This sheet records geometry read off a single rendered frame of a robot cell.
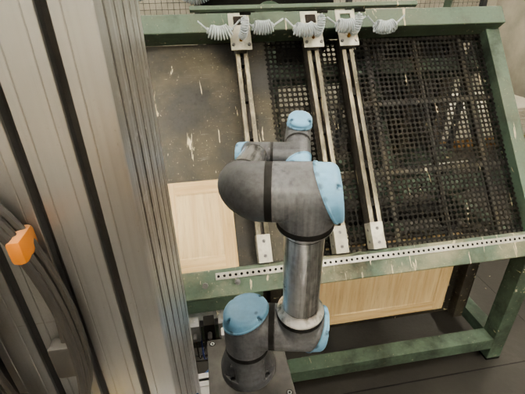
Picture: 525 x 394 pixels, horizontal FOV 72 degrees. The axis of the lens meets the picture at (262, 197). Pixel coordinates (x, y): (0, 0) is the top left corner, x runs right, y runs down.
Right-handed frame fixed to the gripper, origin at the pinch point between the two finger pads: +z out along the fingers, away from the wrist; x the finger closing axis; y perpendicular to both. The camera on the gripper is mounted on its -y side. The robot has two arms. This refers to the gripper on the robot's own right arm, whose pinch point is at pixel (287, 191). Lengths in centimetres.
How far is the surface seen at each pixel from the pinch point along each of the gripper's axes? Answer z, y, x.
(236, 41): -9, 82, 10
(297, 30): -17, 77, -18
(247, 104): 10, 59, 7
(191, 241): 38, 4, 39
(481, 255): 44, -17, -97
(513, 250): 44, -17, -115
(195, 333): 49, -33, 40
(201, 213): 32.9, 14.8, 33.2
